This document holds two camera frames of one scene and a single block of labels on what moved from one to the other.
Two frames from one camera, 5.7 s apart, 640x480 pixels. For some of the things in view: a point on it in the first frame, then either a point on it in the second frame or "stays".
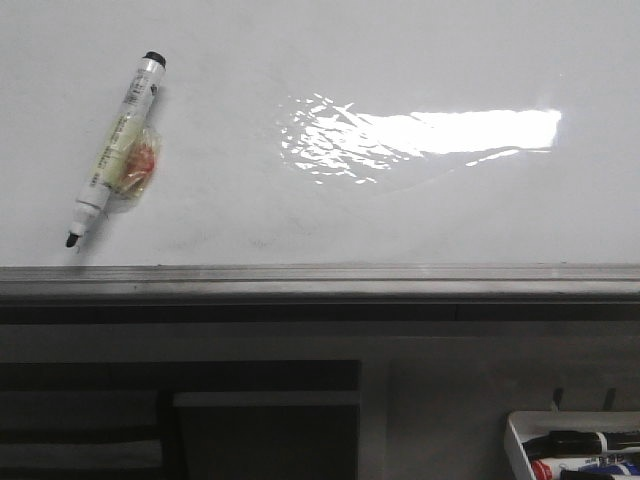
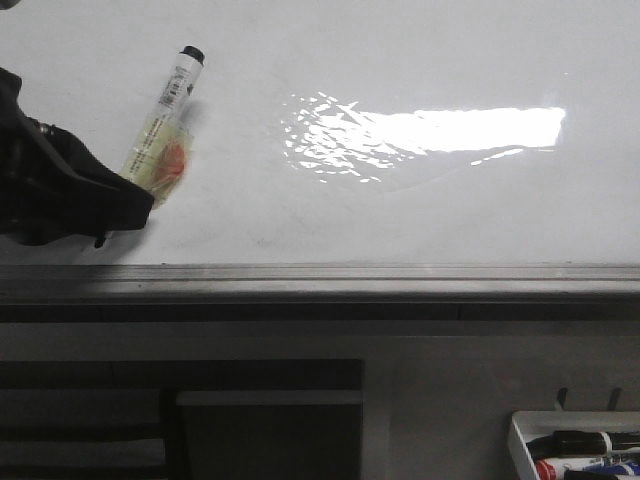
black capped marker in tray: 581,443 stays
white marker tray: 523,426 stays
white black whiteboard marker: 130,156 → 161,155
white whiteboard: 327,132 stays
